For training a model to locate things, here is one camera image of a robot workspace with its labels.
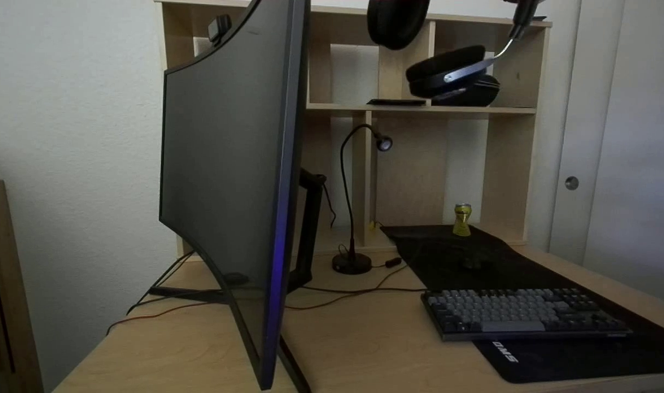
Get yellow green soda can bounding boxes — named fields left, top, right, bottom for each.
left=453, top=200, right=474, bottom=239

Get black silver headphones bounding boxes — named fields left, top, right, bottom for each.
left=365, top=0, right=547, bottom=100

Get black gooseneck desk lamp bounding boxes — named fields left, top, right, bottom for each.
left=331, top=122, right=395, bottom=278

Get black curved monitor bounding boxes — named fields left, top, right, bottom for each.
left=158, top=0, right=312, bottom=393

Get black desk mat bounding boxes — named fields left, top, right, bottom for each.
left=379, top=223, right=664, bottom=386

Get light wooden shelf unit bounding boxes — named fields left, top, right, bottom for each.
left=158, top=0, right=556, bottom=250

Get flat black device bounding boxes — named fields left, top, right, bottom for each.
left=365, top=95, right=428, bottom=110

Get black device on shelf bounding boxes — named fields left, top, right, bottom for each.
left=430, top=71, right=502, bottom=110

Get black webcam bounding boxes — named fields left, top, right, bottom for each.
left=204, top=16, right=235, bottom=46

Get grey mechanical keyboard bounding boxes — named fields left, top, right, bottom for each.
left=419, top=283, right=634, bottom=344

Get brown wooden cabinet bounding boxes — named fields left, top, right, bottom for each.
left=0, top=182, right=46, bottom=393

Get thin black cable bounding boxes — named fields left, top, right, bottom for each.
left=126, top=249, right=198, bottom=318

